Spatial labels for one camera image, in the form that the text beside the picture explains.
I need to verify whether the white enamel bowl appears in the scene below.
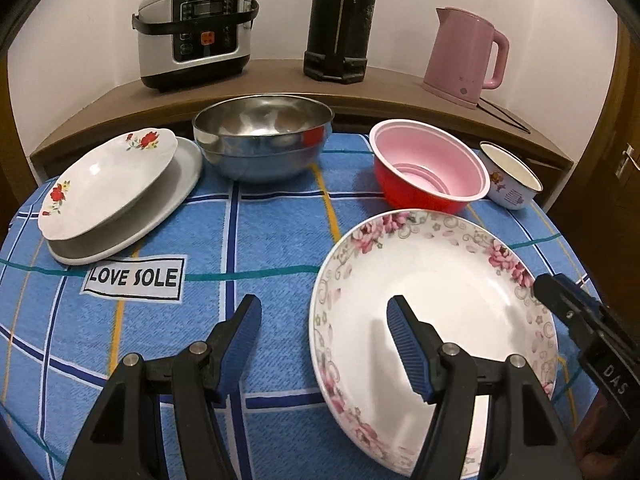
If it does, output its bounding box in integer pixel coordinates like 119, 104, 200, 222
479, 141, 544, 211

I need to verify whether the red flower white plate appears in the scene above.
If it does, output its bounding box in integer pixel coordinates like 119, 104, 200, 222
38, 128, 179, 241

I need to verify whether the silver and black rice cooker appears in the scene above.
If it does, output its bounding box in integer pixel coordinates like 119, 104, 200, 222
131, 0, 260, 93

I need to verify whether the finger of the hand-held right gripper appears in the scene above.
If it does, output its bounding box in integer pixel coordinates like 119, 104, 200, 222
532, 273, 608, 356

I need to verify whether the pink floral rimmed plate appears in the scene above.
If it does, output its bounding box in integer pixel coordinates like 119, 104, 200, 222
309, 209, 560, 478

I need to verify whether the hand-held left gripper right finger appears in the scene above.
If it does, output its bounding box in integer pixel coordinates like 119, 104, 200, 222
386, 295, 583, 480

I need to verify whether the stainless steel bowl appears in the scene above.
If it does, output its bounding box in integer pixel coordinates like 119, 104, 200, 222
192, 94, 334, 183

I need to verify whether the blue checked cloth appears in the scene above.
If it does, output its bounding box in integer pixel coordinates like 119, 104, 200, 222
0, 132, 601, 480

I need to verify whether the metal door handle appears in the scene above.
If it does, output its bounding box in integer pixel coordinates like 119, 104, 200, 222
617, 144, 636, 178

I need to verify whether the black kettle cable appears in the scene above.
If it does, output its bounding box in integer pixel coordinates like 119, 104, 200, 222
475, 97, 532, 135

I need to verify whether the red and pink plastic bowl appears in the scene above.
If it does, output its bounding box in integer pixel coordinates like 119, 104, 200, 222
369, 119, 491, 216

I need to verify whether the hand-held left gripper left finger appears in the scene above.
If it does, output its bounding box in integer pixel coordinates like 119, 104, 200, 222
62, 295, 263, 480

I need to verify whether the wooden door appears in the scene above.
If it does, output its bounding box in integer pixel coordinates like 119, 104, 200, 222
542, 10, 640, 311

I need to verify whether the brown wooden cabinet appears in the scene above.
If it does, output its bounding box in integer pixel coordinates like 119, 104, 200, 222
30, 57, 575, 181

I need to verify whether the plain white oval plate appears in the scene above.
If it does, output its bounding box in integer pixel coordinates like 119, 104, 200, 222
46, 136, 203, 266

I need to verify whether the pink electric kettle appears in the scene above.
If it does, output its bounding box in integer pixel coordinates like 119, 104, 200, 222
422, 6, 511, 110

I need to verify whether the black thermos flask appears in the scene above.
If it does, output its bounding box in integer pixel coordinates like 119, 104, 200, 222
303, 0, 376, 83

